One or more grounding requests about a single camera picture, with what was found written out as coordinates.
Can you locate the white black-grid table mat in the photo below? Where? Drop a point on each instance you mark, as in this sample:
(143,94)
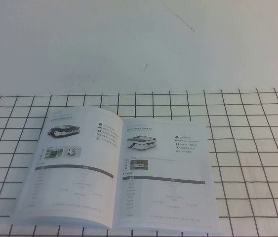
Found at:
(252,118)

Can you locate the white product catalogue book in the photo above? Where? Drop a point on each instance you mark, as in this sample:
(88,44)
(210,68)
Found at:
(79,172)

